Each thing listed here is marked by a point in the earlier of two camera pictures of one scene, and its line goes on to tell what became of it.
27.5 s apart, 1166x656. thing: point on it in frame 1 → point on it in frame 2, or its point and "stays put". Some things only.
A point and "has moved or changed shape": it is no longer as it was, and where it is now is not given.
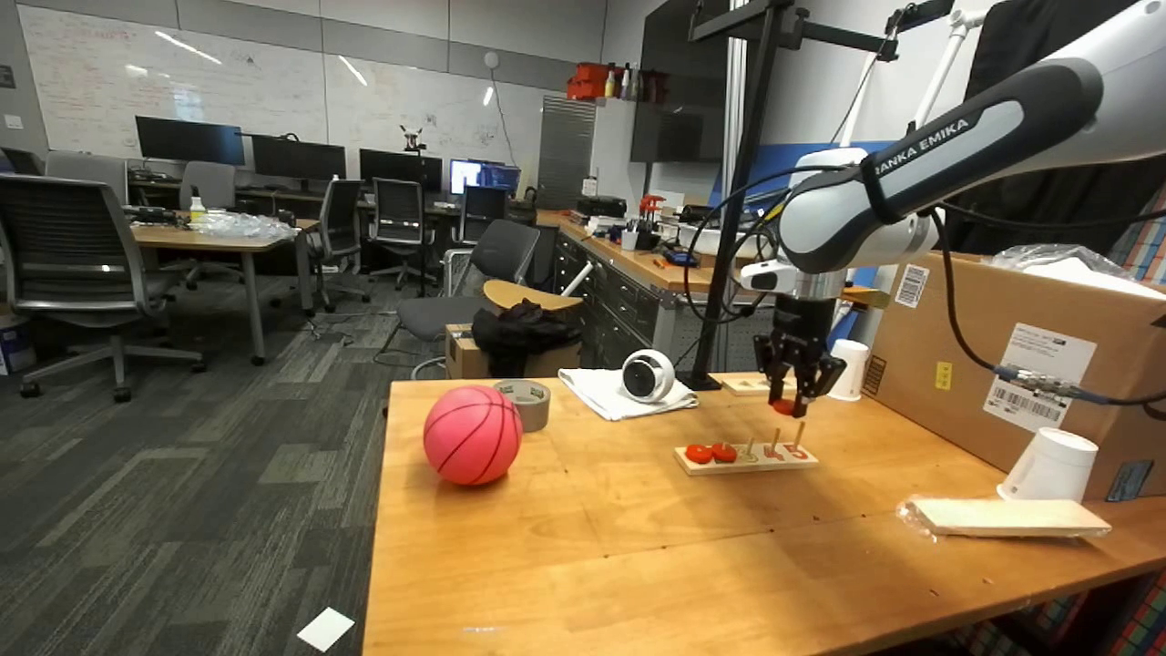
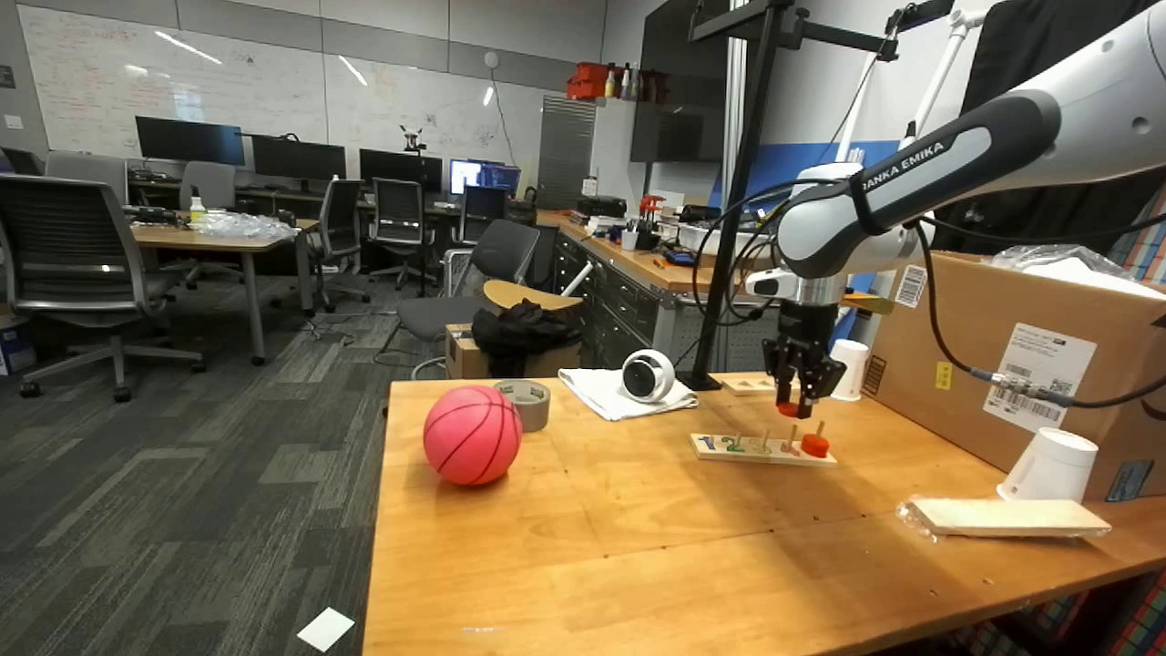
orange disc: [724, 452] has moved or changed shape
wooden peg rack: [754, 458] has moved or changed shape
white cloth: [606, 394] stays put
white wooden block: [1007, 518] stays put
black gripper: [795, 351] stays put
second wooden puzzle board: [741, 380] stays put
